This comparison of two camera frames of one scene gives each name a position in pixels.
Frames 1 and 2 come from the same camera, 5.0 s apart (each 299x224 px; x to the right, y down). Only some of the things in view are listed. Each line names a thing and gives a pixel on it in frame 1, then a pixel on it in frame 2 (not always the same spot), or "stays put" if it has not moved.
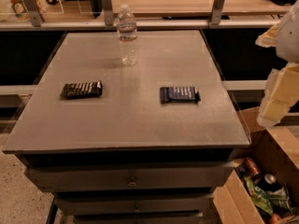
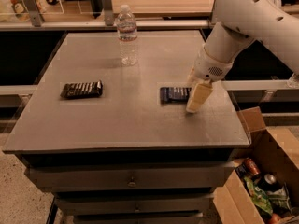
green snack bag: (259, 196) stays put
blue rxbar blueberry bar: (178, 94) stays put
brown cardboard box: (277, 149) stays put
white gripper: (289, 36) → (209, 66)
